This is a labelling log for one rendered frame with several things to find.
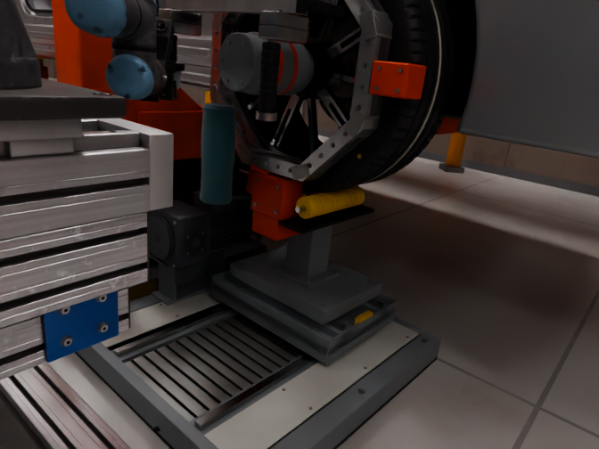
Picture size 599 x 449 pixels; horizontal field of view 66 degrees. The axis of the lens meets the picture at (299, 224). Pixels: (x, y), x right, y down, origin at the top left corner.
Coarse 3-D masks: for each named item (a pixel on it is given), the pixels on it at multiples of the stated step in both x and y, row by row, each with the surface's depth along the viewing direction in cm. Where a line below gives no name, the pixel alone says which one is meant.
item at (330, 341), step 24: (216, 288) 154; (240, 288) 153; (240, 312) 148; (264, 312) 140; (288, 312) 141; (360, 312) 146; (384, 312) 146; (288, 336) 135; (312, 336) 129; (336, 336) 128; (360, 336) 138
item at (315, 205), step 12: (324, 192) 126; (336, 192) 128; (348, 192) 131; (360, 192) 135; (300, 204) 121; (312, 204) 119; (324, 204) 122; (336, 204) 126; (348, 204) 131; (300, 216) 122; (312, 216) 121
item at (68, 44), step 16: (64, 16) 123; (64, 32) 124; (80, 32) 119; (64, 48) 126; (80, 48) 121; (96, 48) 123; (64, 64) 128; (80, 64) 122; (96, 64) 125; (64, 80) 130; (80, 80) 124; (96, 80) 126; (128, 112) 135
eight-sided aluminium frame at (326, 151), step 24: (360, 0) 98; (216, 24) 128; (360, 24) 99; (384, 24) 98; (216, 48) 131; (360, 48) 100; (384, 48) 101; (216, 72) 132; (360, 72) 101; (216, 96) 133; (360, 96) 102; (240, 120) 135; (360, 120) 103; (240, 144) 132; (336, 144) 109; (264, 168) 126; (288, 168) 120; (312, 168) 115
